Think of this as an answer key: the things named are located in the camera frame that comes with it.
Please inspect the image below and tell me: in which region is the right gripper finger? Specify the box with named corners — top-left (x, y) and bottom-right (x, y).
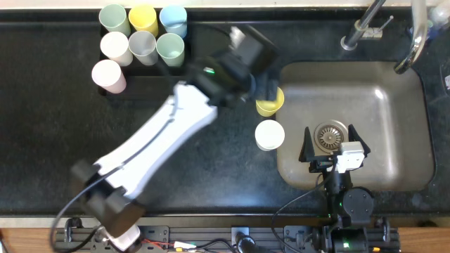
top-left (298, 126), bottom-right (316, 164)
top-left (347, 124), bottom-right (372, 158)

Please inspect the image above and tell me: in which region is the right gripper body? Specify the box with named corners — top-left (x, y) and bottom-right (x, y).
top-left (309, 154), bottom-right (339, 174)

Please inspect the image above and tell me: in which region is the white cup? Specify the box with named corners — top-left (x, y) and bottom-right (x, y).
top-left (99, 31), bottom-right (134, 67)
top-left (254, 119), bottom-right (286, 153)

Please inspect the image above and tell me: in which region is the yellow cup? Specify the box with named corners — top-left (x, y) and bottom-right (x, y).
top-left (255, 86), bottom-right (285, 118)
top-left (128, 4), bottom-right (160, 38)

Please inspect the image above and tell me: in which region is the steel sink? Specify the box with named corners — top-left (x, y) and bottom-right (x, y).
top-left (275, 61), bottom-right (437, 193)

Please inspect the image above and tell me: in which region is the black round container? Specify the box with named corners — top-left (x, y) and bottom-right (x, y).
top-left (439, 58), bottom-right (450, 96)

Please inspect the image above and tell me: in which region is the steel tap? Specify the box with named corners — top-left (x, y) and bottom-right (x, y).
top-left (339, 0), bottom-right (430, 76)

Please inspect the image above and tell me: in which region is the blue soap bottle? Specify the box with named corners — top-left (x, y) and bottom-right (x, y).
top-left (407, 4), bottom-right (450, 40)

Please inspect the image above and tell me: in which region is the green cup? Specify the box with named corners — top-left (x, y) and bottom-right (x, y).
top-left (98, 4), bottom-right (131, 37)
top-left (155, 32), bottom-right (186, 67)

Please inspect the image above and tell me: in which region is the black tray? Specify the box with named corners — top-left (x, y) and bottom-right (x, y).
top-left (98, 22), bottom-right (193, 102)

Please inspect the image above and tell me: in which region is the blue cup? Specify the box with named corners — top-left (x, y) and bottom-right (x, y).
top-left (159, 4), bottom-right (188, 39)

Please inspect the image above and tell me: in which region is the grey cup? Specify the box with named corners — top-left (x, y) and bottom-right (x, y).
top-left (128, 30), bottom-right (160, 67)

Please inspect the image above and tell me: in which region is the pink cup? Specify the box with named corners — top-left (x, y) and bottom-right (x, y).
top-left (91, 59), bottom-right (127, 95)

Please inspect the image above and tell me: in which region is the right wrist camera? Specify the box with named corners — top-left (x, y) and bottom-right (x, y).
top-left (336, 141), bottom-right (366, 174)

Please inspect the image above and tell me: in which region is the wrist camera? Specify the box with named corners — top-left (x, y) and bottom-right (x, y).
top-left (336, 141), bottom-right (366, 174)
top-left (229, 26), bottom-right (248, 50)

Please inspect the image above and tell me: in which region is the mounting rail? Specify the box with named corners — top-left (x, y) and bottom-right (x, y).
top-left (54, 217), bottom-right (401, 253)

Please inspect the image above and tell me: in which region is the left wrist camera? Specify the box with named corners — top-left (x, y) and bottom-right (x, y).
top-left (229, 26), bottom-right (248, 50)

